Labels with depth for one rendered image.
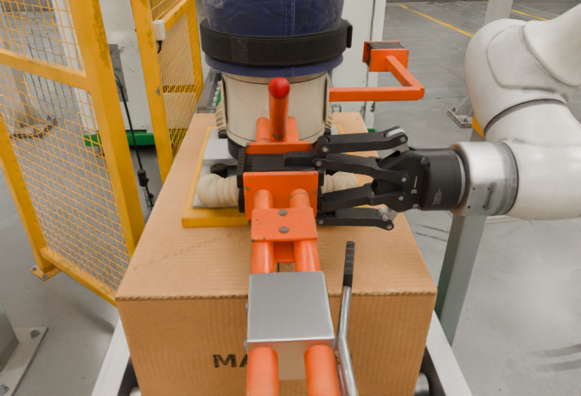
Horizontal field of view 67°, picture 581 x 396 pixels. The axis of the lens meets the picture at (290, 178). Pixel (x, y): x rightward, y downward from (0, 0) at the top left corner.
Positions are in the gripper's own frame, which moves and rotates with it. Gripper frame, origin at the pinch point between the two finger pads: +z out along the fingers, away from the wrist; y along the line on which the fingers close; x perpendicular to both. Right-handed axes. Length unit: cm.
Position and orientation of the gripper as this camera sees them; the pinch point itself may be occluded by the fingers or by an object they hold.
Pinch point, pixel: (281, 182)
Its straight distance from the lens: 51.7
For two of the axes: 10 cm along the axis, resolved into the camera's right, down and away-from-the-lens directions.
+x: -0.6, -5.0, 8.6
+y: -0.1, 8.6, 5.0
